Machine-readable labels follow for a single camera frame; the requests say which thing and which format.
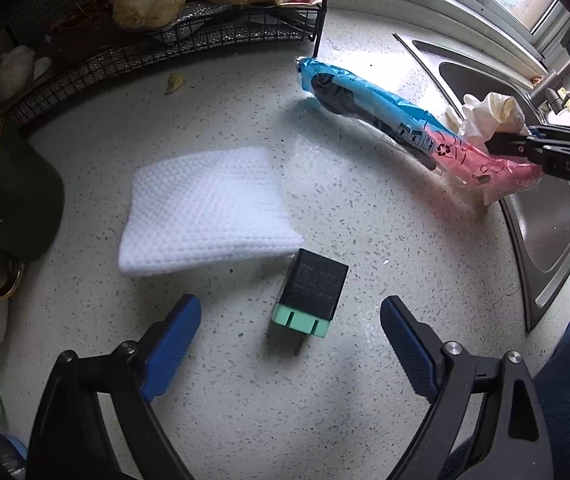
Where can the blue pink plastic wrapper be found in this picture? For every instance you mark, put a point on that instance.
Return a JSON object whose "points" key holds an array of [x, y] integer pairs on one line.
{"points": [[420, 133]]}

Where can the grey kitchen faucet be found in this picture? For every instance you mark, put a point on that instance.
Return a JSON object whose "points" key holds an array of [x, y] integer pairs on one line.
{"points": [[552, 89]]}

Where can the black green power adapter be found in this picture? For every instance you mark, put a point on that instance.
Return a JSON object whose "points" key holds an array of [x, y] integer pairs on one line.
{"points": [[310, 295]]}

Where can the black wire rack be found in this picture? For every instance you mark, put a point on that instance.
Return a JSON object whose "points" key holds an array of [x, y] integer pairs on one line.
{"points": [[88, 49]]}

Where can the white folded cloth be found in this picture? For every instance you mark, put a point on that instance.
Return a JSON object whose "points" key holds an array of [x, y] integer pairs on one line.
{"points": [[205, 208]]}

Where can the dark green utensil mug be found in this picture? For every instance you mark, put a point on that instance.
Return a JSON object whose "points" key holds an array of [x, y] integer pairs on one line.
{"points": [[31, 206]]}

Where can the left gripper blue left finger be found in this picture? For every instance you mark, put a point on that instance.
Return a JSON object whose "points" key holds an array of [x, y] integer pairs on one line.
{"points": [[164, 345]]}

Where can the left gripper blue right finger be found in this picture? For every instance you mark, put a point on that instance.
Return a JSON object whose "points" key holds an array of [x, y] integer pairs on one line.
{"points": [[417, 347]]}

